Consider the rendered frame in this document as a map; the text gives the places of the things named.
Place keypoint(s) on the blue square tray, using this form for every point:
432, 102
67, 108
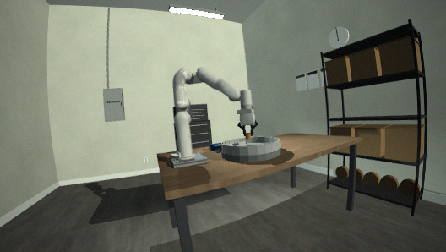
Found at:
213, 147

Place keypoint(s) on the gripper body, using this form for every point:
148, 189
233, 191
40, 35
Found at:
247, 119

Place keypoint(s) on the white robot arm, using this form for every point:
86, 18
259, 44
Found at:
181, 102

